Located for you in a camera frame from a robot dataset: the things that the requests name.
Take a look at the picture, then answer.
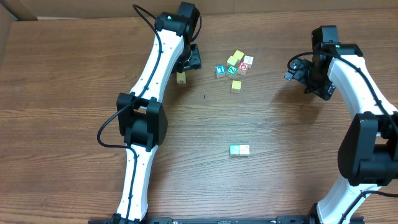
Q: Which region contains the yellow wooden block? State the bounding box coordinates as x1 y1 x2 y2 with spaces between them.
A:
231 80 242 93

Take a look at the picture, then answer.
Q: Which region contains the green faced block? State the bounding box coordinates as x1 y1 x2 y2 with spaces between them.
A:
229 144 240 157

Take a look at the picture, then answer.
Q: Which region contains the wooden block with red drawing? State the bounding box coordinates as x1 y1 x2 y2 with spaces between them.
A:
239 145 250 157

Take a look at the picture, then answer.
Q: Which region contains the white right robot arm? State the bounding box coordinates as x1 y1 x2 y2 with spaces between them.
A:
276 26 397 223

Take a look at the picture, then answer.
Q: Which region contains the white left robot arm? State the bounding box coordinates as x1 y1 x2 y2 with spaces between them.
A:
110 2 201 223

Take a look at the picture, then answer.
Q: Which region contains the blue letter block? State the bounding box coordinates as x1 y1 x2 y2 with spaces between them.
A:
215 65 226 78

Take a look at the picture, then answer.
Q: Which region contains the green letter Z block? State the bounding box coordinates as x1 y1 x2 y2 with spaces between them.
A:
226 66 238 79

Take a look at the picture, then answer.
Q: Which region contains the yellow block top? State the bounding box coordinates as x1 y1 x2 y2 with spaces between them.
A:
233 50 244 61

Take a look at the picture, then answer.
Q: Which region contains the red bordered block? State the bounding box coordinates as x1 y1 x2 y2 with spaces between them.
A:
237 62 249 75

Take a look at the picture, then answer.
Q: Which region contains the white block red print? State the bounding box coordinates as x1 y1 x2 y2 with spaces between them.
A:
243 55 254 69

